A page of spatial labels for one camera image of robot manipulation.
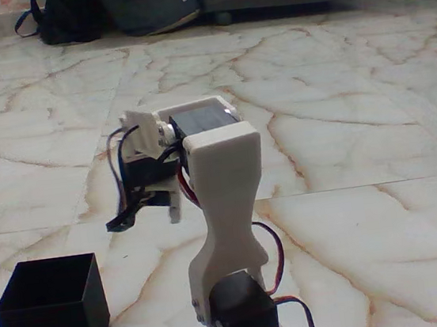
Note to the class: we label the grey bag white trim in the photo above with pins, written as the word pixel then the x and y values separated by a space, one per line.
pixel 151 8

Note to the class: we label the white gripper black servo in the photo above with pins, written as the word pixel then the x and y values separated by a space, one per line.
pixel 158 197

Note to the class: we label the black backpack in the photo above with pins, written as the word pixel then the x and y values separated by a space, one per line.
pixel 69 18

